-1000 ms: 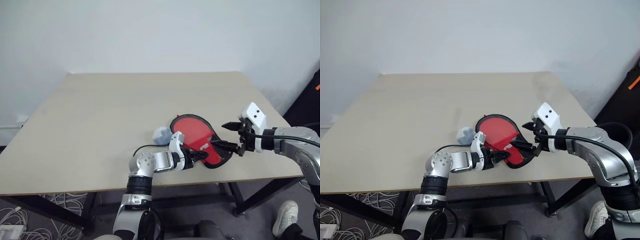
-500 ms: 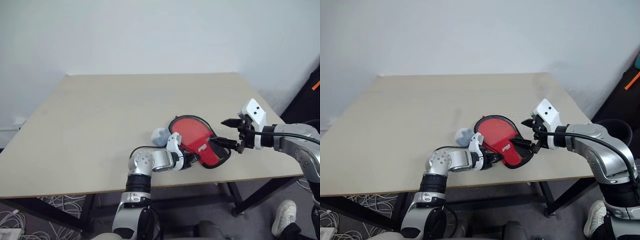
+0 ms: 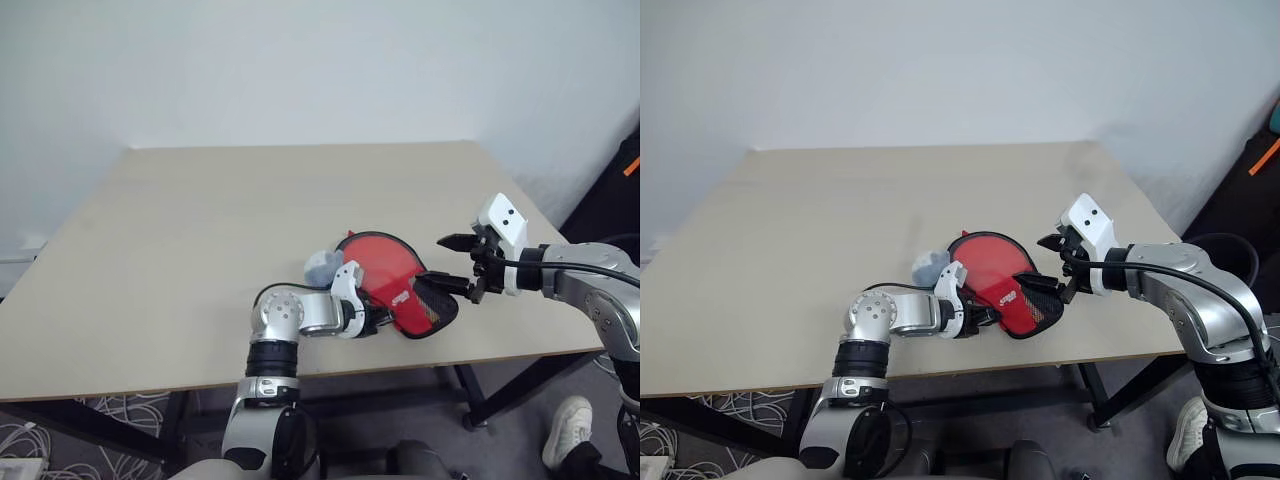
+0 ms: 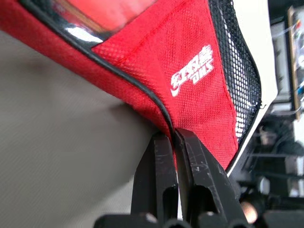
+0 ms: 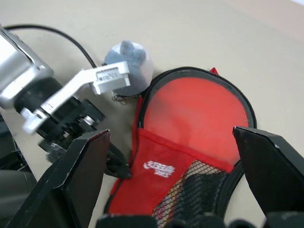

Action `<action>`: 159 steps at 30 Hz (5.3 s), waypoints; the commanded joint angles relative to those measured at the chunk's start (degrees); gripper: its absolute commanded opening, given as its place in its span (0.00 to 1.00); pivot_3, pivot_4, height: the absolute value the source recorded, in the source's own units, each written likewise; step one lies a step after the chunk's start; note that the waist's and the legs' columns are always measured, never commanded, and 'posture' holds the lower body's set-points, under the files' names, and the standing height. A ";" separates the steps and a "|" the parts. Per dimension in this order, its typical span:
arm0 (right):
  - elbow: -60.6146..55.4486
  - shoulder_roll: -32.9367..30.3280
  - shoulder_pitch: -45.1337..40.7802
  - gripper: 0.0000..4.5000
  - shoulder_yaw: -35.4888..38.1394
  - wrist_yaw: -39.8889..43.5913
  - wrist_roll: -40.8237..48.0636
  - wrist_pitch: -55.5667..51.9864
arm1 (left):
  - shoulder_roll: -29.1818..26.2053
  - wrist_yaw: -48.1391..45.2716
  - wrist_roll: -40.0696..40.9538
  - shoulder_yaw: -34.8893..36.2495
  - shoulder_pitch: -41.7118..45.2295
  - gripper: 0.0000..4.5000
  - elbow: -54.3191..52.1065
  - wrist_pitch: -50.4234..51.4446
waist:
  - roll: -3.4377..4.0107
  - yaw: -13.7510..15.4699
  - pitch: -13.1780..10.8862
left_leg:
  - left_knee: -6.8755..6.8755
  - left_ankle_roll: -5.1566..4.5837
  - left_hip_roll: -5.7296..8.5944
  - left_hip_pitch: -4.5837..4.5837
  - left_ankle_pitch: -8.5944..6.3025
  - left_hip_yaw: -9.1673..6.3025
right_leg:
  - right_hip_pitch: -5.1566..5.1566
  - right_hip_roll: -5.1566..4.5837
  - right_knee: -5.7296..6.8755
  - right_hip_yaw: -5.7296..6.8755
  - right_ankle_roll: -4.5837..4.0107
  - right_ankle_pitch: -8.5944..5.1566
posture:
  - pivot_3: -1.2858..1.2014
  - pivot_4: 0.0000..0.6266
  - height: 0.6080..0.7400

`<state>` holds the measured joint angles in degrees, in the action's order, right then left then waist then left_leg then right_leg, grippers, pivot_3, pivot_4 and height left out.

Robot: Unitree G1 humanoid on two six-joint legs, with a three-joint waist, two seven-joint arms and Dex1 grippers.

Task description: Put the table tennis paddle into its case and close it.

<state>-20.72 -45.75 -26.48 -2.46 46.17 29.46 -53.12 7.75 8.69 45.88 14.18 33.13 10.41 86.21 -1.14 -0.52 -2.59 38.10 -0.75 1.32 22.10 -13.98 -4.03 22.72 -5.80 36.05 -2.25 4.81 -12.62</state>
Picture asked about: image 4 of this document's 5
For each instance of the wooden framed board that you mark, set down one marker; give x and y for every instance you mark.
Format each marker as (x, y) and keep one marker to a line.
(294, 61)

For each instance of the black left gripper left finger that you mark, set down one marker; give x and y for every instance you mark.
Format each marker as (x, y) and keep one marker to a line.
(154, 171)

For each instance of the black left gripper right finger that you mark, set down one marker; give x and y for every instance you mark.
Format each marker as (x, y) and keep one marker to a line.
(204, 180)

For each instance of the table tennis paddle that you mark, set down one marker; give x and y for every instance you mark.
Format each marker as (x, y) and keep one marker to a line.
(99, 12)

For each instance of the red table tennis paddle case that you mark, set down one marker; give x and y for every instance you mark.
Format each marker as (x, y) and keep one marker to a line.
(185, 71)

